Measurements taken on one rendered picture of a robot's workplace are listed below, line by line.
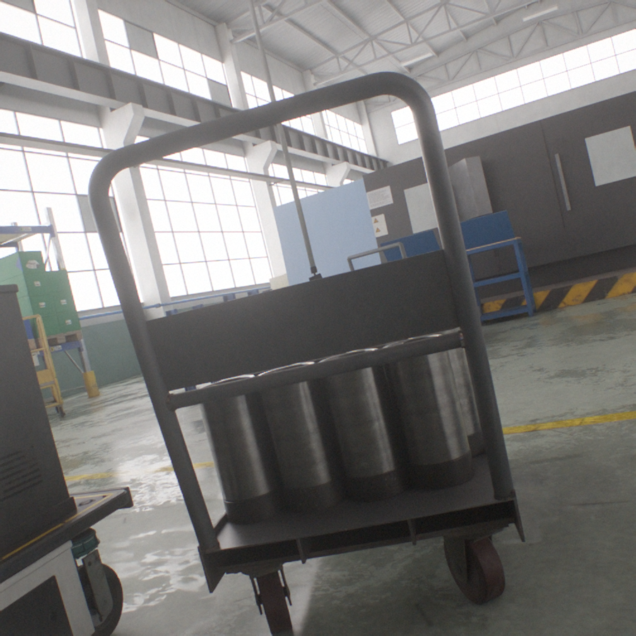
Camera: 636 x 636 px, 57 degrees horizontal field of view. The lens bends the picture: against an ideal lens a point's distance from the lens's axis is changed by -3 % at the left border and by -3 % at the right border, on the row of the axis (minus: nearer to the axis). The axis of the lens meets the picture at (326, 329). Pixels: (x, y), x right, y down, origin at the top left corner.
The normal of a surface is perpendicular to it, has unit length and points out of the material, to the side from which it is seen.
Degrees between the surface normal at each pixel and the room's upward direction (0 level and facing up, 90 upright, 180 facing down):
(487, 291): 90
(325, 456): 90
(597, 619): 0
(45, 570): 90
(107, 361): 90
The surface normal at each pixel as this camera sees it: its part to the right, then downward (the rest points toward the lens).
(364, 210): -0.42, 0.08
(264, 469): 0.66, -0.11
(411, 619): -0.23, -0.97
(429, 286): -0.11, 0.22
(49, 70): 0.88, -0.18
